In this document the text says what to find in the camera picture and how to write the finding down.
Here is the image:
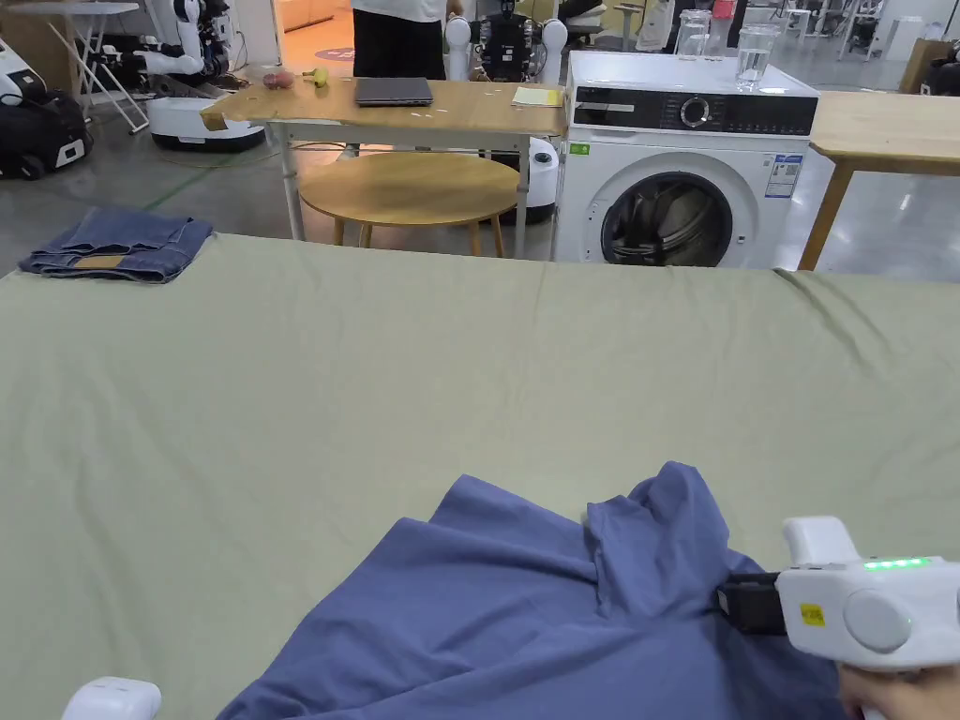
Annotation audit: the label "person's right hand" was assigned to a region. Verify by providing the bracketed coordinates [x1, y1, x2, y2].
[834, 663, 960, 720]

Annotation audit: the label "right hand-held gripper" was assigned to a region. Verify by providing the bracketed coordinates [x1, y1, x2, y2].
[715, 515, 960, 674]

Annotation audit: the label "white washing machine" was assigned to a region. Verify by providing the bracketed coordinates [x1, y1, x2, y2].
[553, 24, 823, 270]

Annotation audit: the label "round wooden table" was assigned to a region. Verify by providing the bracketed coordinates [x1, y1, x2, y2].
[297, 151, 523, 260]

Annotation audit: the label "black and white humanoid robot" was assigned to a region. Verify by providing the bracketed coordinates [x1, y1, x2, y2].
[443, 0, 570, 227]

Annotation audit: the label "bed with pale green sheet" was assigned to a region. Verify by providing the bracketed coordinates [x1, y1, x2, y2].
[0, 231, 960, 720]

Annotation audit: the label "brown carton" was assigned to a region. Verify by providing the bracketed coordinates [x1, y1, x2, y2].
[898, 37, 955, 96]

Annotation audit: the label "rectangular wooden table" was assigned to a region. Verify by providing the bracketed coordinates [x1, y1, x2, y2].
[199, 73, 568, 261]

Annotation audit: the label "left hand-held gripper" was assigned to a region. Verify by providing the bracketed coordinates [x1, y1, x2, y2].
[60, 676, 163, 720]

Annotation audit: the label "blue shirt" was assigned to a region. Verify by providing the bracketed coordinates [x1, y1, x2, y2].
[216, 460, 856, 720]

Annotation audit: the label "grey folding table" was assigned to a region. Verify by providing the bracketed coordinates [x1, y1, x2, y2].
[0, 1, 153, 137]

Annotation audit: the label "wooden table with wooden legs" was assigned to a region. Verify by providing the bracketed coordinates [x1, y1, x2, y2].
[798, 89, 960, 272]

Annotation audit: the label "white wheeled robot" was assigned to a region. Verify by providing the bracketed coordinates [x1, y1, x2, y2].
[141, 0, 268, 156]

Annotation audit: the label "folded blue jeans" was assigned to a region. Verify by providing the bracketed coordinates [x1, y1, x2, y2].
[18, 207, 216, 286]

